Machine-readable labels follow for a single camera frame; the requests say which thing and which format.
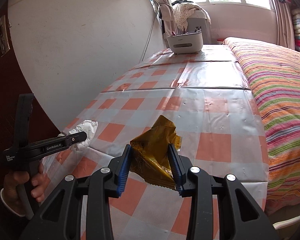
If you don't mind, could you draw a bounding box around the striped colourful bedspread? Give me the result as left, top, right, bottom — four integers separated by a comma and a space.
223, 37, 300, 215

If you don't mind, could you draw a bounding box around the white tissue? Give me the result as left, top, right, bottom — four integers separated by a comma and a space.
58, 119, 99, 152

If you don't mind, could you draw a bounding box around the white storage caddy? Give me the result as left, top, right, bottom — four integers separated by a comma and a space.
167, 27, 203, 54

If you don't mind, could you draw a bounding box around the yellow wrapper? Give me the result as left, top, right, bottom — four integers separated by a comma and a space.
130, 115, 182, 189

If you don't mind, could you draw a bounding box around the white wall cable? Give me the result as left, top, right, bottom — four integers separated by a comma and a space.
139, 7, 159, 64

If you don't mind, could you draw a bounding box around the person left hand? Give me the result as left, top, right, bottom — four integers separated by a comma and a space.
0, 163, 45, 217

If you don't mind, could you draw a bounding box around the metal door handle plate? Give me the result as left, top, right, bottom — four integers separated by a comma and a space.
0, 15, 10, 56

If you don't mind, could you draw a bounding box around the polka dot cloth pile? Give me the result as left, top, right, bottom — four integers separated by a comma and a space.
172, 2, 211, 31

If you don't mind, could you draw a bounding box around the orange checkered tablecloth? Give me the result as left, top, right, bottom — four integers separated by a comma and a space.
39, 44, 270, 240

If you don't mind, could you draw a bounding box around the hanging beige bag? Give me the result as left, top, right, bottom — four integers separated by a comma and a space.
159, 3, 178, 48

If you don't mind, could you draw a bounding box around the pink curtain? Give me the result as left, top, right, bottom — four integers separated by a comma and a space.
270, 0, 295, 50

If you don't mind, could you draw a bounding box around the white plastic chair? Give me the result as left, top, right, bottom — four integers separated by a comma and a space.
267, 204, 300, 240

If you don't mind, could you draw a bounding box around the dark red wooden door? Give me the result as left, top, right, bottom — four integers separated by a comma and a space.
0, 1, 59, 180

